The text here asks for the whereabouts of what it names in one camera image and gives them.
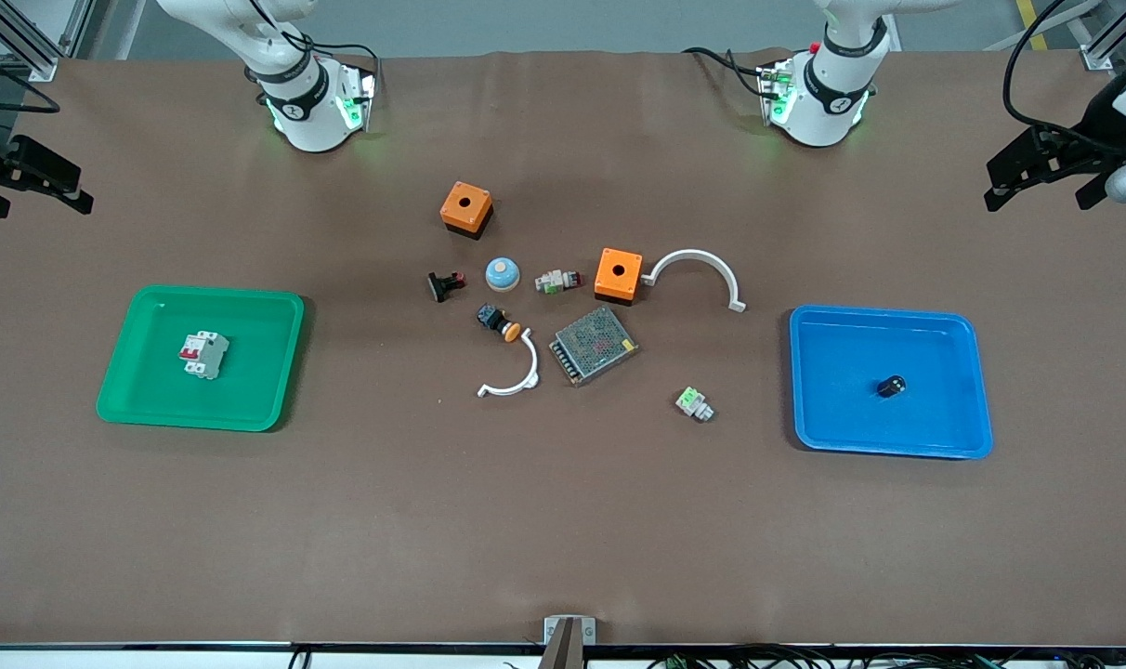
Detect white circuit breaker red switch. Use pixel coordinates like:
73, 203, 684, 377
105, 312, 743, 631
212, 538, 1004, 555
178, 331, 230, 380

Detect green plastic tray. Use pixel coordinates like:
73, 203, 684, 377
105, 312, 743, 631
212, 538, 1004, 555
96, 284, 306, 433

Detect blue plastic tray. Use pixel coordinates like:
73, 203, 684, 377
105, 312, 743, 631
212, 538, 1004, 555
789, 305, 994, 461

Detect orange button box with hole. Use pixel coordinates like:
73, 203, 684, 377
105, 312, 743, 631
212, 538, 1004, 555
439, 181, 494, 242
594, 247, 645, 306

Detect metal mesh power supply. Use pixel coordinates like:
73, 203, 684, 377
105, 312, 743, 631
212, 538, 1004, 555
549, 306, 639, 387

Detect black emergency button orange cap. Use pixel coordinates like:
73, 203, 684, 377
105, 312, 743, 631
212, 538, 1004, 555
476, 304, 522, 343

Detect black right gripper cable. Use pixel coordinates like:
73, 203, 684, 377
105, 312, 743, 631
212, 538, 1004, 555
0, 45, 62, 115

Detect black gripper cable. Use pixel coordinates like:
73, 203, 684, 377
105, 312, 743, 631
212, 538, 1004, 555
0, 45, 62, 115
1002, 0, 1126, 131

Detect aluminium frame profile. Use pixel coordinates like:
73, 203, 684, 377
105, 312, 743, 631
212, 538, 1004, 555
986, 0, 1126, 72
0, 0, 96, 83

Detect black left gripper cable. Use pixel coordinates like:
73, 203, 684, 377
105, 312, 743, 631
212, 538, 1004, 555
1002, 0, 1126, 131

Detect black left arm base cable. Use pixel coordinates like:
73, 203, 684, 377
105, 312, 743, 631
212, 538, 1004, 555
682, 46, 770, 98

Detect large white curved bracket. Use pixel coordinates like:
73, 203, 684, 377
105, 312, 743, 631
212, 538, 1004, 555
640, 249, 748, 313

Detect small white curved bracket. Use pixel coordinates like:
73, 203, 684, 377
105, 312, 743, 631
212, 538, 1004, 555
477, 332, 540, 399

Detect grey metal camera mount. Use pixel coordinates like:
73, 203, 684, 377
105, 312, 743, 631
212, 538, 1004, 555
543, 615, 597, 669

